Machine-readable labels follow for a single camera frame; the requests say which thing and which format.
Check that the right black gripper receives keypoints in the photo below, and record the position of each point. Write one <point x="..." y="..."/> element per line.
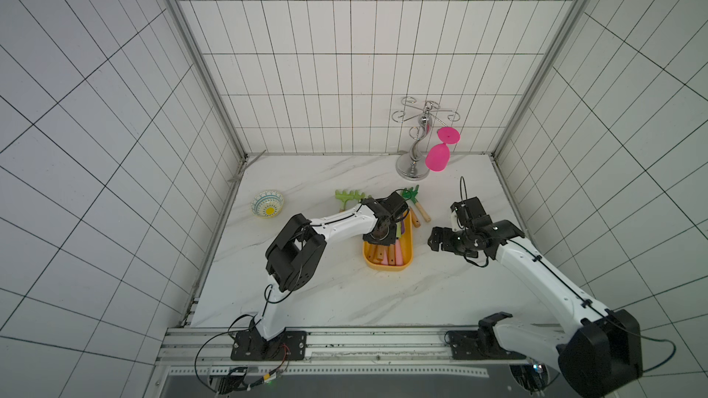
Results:
<point x="442" y="239"/>

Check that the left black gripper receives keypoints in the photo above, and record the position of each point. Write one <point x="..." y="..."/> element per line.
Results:
<point x="389" y="240"/>

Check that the yellow plastic storage box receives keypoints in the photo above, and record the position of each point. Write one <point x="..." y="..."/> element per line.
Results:
<point x="380" y="257"/>

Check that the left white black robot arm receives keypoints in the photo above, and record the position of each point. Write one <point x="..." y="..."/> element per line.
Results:
<point x="292" y="259"/>

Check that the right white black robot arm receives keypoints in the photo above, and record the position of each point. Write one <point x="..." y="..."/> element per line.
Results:
<point x="597" y="351"/>

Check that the dark green claw rake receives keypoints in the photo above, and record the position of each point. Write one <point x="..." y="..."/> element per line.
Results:
<point x="411" y="194"/>

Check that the light green leaf rake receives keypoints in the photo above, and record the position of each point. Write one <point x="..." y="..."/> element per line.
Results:
<point x="348" y="196"/>

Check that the silver metal glass rack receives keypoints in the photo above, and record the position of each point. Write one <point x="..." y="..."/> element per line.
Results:
<point x="411" y="164"/>

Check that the pink plastic wine glass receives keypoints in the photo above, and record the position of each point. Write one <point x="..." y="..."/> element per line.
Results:
<point x="439" y="155"/>

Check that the patterned small bowl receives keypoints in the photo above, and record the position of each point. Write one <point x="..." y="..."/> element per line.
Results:
<point x="267" y="204"/>

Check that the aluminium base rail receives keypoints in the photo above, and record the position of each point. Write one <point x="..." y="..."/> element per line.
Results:
<point x="210" y="355"/>

